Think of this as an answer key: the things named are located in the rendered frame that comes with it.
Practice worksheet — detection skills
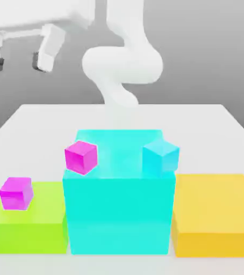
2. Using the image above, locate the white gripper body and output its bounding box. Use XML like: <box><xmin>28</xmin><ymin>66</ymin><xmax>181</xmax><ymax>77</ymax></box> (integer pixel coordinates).
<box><xmin>0</xmin><ymin>0</ymin><xmax>96</xmax><ymax>34</ymax></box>

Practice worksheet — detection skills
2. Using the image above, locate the small magenta cube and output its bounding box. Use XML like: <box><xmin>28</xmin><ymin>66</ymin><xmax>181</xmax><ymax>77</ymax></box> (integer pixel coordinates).
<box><xmin>64</xmin><ymin>140</ymin><xmax>98</xmax><ymax>176</ymax></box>
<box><xmin>0</xmin><ymin>176</ymin><xmax>34</xmax><ymax>211</ymax></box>

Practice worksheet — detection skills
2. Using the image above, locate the small light blue cube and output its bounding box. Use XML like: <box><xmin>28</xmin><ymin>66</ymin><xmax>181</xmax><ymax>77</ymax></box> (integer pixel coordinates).
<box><xmin>142</xmin><ymin>138</ymin><xmax>181</xmax><ymax>177</ymax></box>

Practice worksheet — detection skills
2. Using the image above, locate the large cyan box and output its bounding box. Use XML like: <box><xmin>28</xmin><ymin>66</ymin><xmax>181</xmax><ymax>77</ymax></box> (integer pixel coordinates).
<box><xmin>62</xmin><ymin>128</ymin><xmax>177</xmax><ymax>256</ymax></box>

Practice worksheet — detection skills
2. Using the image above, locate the large green box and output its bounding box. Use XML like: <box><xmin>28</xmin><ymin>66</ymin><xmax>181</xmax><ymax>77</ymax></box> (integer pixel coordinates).
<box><xmin>0</xmin><ymin>181</ymin><xmax>69</xmax><ymax>255</ymax></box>

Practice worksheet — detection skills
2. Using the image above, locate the large yellow box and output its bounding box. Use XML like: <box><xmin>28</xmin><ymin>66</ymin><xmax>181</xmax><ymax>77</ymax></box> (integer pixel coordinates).
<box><xmin>170</xmin><ymin>173</ymin><xmax>244</xmax><ymax>258</ymax></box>

